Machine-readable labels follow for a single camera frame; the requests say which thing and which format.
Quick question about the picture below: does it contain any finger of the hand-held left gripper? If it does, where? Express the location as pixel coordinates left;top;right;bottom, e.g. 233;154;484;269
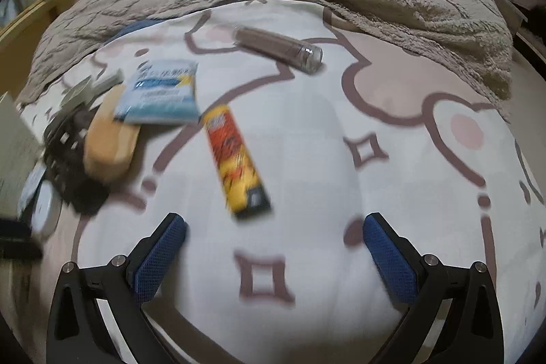
0;217;44;261

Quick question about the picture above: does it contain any bear printed blanket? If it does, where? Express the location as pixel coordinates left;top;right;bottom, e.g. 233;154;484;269
0;0;546;364

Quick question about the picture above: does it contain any white round tape measure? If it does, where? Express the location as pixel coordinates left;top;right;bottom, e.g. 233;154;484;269
30;179;63;242

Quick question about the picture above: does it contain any blue white packet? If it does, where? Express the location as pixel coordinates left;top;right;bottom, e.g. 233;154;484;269
114;59;202;126

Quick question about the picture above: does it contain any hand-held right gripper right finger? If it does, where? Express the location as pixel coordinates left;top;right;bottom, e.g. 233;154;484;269
362;212;505;364

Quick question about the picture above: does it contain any face mask packet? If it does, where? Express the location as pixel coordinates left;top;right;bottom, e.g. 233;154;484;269
17;171;47;220

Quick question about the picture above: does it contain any black cable bundle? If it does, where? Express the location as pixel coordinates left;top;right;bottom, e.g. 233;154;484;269
42;107;112;216

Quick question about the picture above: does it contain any orange yellow lighter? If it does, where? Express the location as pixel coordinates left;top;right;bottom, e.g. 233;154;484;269
202;103;274;220

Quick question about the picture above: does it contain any blue bedsheet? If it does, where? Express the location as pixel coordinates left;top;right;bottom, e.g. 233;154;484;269
110;20;163;40

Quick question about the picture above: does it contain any brown clear tube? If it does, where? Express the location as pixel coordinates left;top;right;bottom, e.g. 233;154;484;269
232;26;325;75

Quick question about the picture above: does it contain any wooden shelf unit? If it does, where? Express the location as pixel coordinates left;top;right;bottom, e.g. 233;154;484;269
0;0;125;51

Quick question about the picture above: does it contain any white storage box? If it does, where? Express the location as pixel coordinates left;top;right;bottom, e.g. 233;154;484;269
0;91;44;216

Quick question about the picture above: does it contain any beige tape roll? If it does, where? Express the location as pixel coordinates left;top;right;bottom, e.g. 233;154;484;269
83;84;142;180

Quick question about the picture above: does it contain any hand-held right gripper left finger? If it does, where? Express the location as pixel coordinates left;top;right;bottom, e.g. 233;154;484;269
45;213;188;364

